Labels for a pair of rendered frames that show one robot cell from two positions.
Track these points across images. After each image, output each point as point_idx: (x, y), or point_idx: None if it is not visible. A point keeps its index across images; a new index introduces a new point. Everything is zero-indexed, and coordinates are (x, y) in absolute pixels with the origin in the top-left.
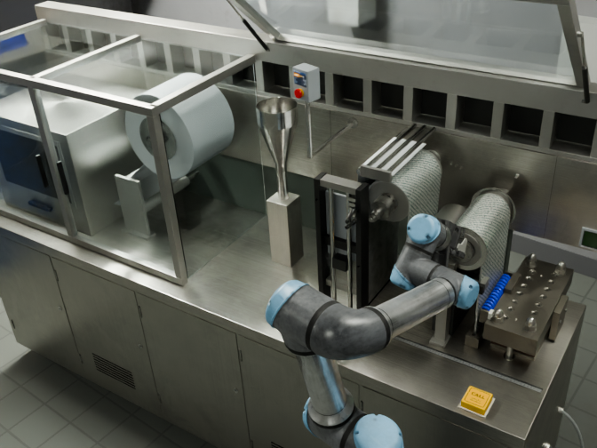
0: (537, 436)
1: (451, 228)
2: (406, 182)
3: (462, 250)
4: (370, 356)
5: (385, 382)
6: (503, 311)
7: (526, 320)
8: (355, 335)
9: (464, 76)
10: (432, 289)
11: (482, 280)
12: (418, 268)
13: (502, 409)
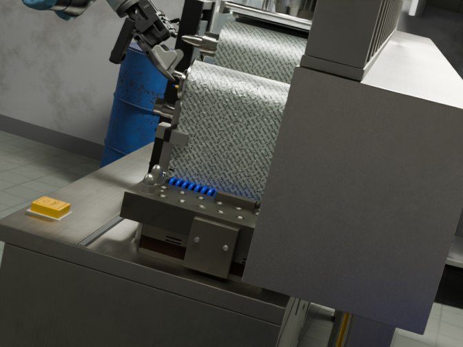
0: (62, 322)
1: (147, 7)
2: (238, 28)
3: (162, 59)
4: (108, 184)
5: (69, 184)
6: (175, 188)
7: (163, 194)
8: None
9: None
10: None
11: (178, 131)
12: None
13: (43, 221)
